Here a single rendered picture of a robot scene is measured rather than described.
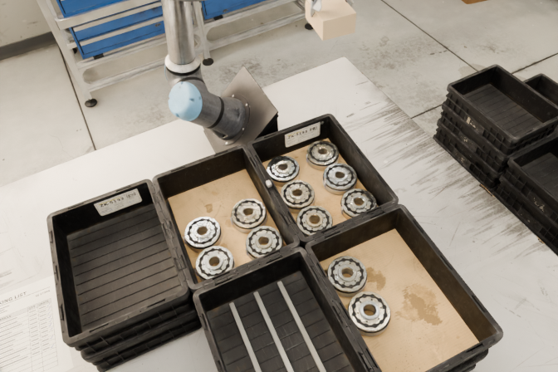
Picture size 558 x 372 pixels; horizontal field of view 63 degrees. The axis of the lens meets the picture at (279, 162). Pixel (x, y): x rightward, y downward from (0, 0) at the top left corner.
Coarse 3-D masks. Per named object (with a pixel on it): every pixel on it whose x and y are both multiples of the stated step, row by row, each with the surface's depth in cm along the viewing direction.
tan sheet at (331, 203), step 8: (296, 152) 151; (304, 152) 151; (296, 160) 148; (304, 160) 148; (344, 160) 147; (304, 168) 146; (312, 168) 146; (304, 176) 144; (312, 176) 144; (320, 176) 144; (312, 184) 142; (320, 184) 142; (360, 184) 141; (280, 192) 140; (320, 192) 140; (328, 192) 140; (320, 200) 138; (328, 200) 138; (336, 200) 137; (328, 208) 136; (336, 208) 135; (296, 216) 134; (336, 216) 134
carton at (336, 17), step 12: (324, 0) 158; (336, 0) 158; (324, 12) 153; (336, 12) 153; (348, 12) 152; (312, 24) 160; (324, 24) 151; (336, 24) 153; (348, 24) 154; (324, 36) 154; (336, 36) 156
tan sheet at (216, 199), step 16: (240, 176) 145; (192, 192) 142; (208, 192) 142; (224, 192) 142; (240, 192) 141; (256, 192) 141; (176, 208) 138; (192, 208) 138; (208, 208) 138; (224, 208) 138; (224, 224) 134; (272, 224) 133; (224, 240) 130; (240, 240) 130; (192, 256) 128; (240, 256) 127
